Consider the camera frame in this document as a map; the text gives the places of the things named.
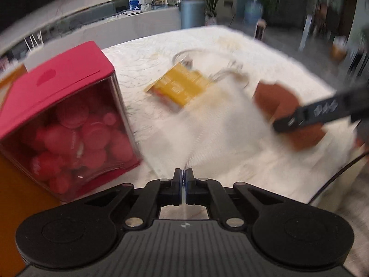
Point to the blue trash bin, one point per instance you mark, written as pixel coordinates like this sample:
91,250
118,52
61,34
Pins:
192,14

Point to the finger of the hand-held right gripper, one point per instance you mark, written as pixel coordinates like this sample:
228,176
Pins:
311,114

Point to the white router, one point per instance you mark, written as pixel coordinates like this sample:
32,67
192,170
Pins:
34,40

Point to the small orange object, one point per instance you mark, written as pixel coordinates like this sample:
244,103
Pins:
339,49

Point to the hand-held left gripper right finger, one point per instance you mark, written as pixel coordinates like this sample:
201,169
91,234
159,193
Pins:
188,184

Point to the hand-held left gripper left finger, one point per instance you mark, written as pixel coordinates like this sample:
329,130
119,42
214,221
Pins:
178,184

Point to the frosted plastic bag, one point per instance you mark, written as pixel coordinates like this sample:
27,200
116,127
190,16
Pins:
219,127

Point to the grey television cabinet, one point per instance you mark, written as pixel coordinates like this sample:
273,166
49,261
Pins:
129,26

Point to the red box of red balls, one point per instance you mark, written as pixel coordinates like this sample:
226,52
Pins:
57,98

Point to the blue water jug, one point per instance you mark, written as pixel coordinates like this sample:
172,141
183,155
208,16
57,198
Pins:
253,10

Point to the yellow packet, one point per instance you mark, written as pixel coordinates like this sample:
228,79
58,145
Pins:
178,83

